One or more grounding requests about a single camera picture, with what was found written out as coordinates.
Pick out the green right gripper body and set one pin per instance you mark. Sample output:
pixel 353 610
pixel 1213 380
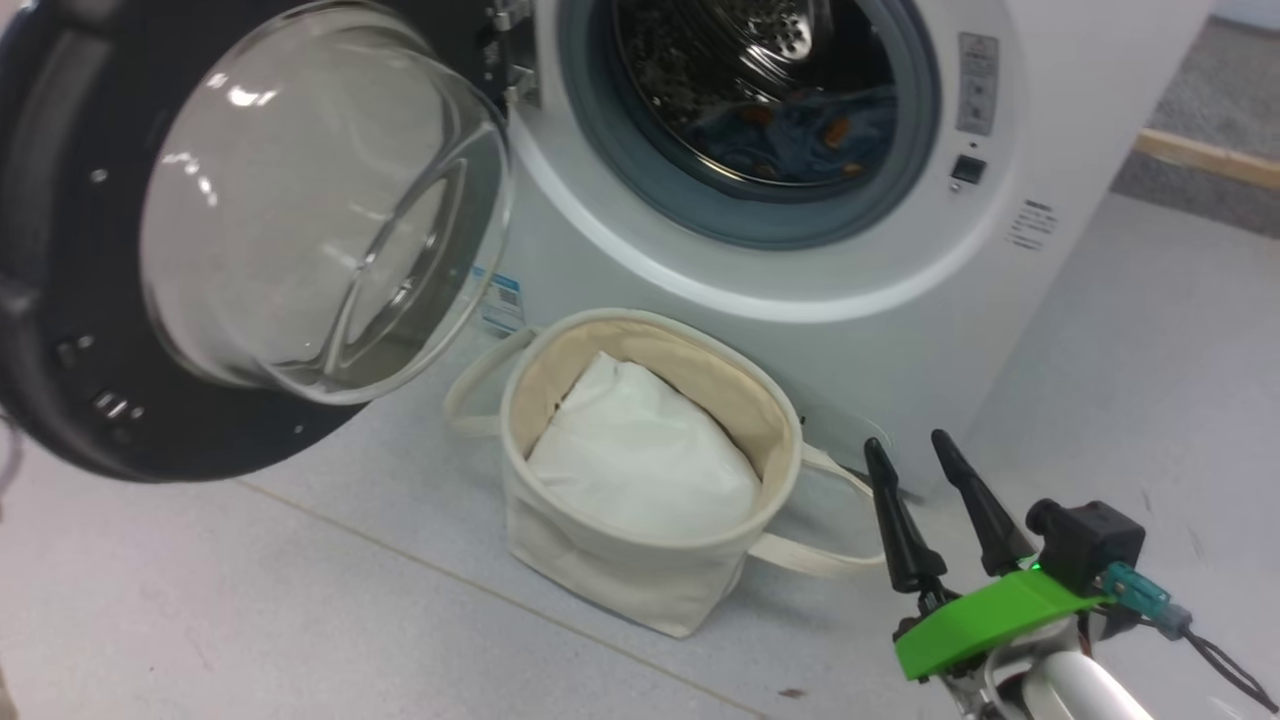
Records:
pixel 990 620

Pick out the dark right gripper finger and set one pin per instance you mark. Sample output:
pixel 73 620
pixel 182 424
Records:
pixel 905 540
pixel 985 520

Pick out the blue bear print cloth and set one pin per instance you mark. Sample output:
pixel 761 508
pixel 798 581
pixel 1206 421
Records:
pixel 790 140

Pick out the black round glass washer door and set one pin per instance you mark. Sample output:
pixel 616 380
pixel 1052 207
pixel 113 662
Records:
pixel 50 250

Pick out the white front-load washing machine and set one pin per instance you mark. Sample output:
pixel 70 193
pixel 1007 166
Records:
pixel 850 350

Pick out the white cloth in basket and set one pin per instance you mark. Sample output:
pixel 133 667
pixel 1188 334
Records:
pixel 640 460

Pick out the cream fabric laundry basket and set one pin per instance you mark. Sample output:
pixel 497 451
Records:
pixel 620 580

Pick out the black door latch socket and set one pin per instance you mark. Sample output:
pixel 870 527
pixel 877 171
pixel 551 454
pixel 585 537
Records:
pixel 968 168

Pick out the metal door hinge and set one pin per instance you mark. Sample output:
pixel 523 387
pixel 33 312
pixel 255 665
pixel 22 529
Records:
pixel 515 75

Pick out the wooden floor strip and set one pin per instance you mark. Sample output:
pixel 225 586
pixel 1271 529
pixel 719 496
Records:
pixel 1210 160

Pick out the grey instruction label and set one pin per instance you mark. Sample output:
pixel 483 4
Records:
pixel 977 85

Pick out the blue white energy label sticker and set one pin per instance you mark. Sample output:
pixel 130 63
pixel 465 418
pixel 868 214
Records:
pixel 502 300

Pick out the grey carpet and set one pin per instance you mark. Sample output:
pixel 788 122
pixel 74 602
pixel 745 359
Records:
pixel 1220 90

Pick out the perforated steel washer drum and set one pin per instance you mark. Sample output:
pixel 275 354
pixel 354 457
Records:
pixel 700 60

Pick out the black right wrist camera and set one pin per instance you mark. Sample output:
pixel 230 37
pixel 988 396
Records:
pixel 1090 540

